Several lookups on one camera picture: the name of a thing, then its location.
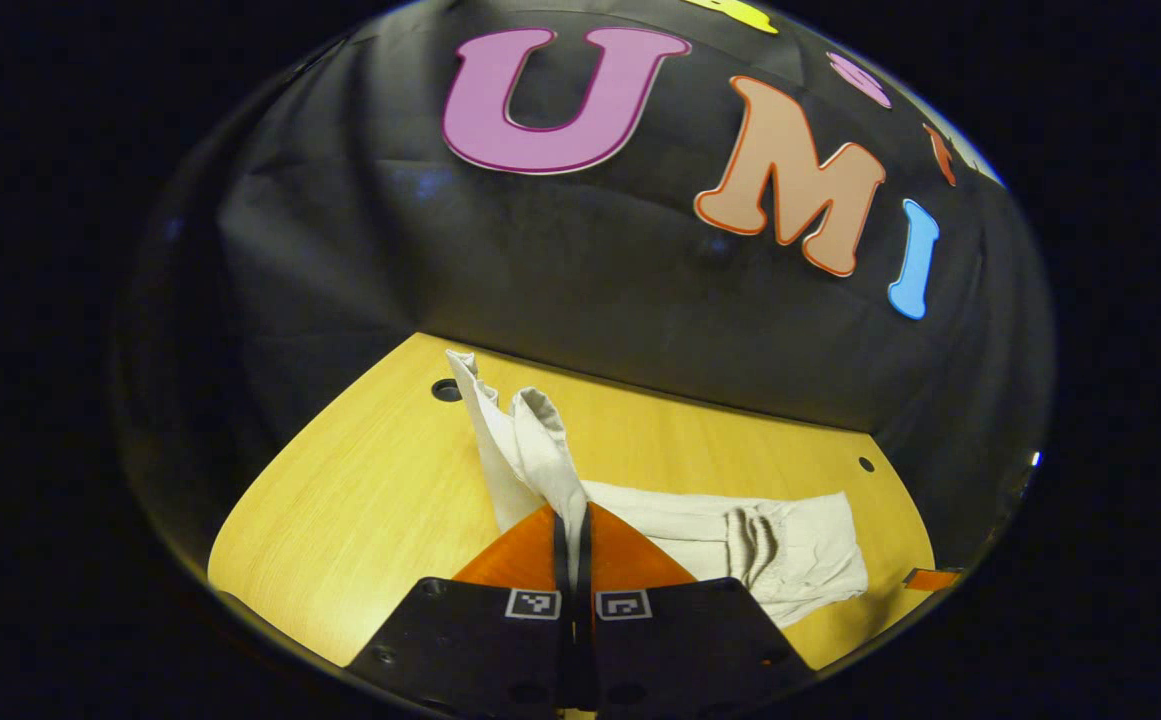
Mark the black backdrop cloth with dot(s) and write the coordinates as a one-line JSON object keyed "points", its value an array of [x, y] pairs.
{"points": [[590, 280]]}

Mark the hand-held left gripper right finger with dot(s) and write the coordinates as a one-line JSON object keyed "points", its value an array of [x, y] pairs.
{"points": [[680, 650]]}

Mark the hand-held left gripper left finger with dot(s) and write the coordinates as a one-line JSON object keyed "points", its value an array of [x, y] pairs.
{"points": [[480, 650]]}

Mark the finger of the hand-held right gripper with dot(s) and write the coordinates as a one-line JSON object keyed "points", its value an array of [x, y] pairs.
{"points": [[932, 579]]}

